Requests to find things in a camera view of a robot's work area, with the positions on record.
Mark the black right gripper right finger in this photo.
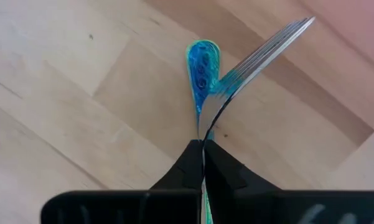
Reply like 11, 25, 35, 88
204, 140, 374, 224

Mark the iridescent rainbow metal fork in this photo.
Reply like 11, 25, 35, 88
185, 39, 222, 141
200, 16, 316, 224

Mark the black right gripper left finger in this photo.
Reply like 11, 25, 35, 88
40, 139, 203, 224

